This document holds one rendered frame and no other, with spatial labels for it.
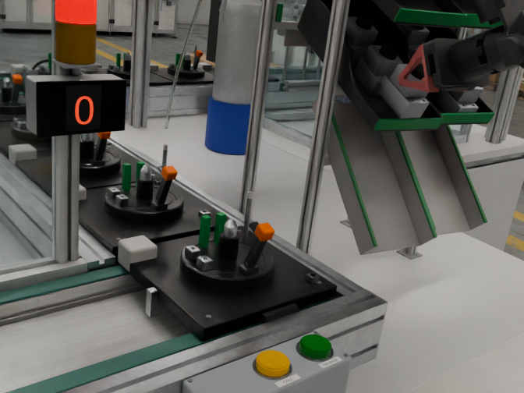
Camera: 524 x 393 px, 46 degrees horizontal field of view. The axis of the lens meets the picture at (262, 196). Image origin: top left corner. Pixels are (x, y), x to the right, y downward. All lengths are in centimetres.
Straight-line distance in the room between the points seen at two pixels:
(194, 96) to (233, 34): 52
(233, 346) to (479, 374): 42
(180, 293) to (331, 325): 21
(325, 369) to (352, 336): 15
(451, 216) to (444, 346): 25
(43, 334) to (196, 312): 21
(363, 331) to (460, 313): 30
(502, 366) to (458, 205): 31
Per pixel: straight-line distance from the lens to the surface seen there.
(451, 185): 123
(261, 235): 85
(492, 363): 108
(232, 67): 180
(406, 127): 100
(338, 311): 91
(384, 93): 99
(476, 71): 88
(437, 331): 112
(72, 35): 83
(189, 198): 120
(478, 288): 131
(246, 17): 178
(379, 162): 112
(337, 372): 81
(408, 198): 111
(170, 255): 98
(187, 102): 225
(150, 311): 90
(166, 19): 1071
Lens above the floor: 141
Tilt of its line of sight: 21 degrees down
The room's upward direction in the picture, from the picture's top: 7 degrees clockwise
